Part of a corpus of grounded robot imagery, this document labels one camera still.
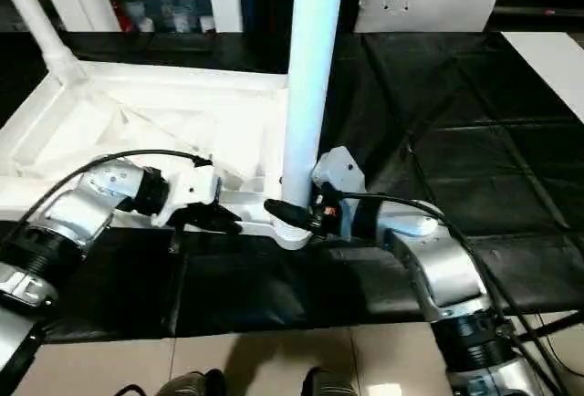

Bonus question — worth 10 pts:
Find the white plastic table leg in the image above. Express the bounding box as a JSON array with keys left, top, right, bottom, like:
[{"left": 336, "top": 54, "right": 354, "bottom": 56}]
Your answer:
[
  {"left": 278, "top": 0, "right": 347, "bottom": 238},
  {"left": 0, "top": 0, "right": 88, "bottom": 89}
]

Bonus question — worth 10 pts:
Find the black work mat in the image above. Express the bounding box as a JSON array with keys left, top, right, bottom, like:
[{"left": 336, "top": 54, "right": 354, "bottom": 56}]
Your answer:
[{"left": 0, "top": 28, "right": 584, "bottom": 340}]

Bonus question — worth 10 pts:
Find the red item in cabinet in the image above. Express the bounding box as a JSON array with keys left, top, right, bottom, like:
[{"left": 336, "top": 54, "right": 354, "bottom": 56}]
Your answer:
[{"left": 112, "top": 1, "right": 131, "bottom": 32}]

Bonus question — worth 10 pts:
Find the black stand bar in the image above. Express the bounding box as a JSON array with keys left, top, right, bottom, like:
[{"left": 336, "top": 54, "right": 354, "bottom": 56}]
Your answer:
[{"left": 515, "top": 311, "right": 584, "bottom": 342}]

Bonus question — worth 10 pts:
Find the white flat panel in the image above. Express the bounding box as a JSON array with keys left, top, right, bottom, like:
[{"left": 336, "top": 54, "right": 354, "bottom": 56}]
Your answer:
[{"left": 499, "top": 30, "right": 584, "bottom": 123}]

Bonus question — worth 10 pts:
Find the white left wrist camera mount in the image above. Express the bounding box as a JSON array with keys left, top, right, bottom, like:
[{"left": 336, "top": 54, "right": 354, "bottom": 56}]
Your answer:
[{"left": 154, "top": 158, "right": 223, "bottom": 228}]

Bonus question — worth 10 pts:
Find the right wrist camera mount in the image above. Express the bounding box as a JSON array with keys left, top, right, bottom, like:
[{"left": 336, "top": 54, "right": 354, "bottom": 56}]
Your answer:
[{"left": 311, "top": 145, "right": 366, "bottom": 237}]

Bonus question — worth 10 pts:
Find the black rail with red mark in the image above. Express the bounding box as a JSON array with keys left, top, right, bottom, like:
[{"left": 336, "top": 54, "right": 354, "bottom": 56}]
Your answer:
[{"left": 495, "top": 5, "right": 584, "bottom": 18}]

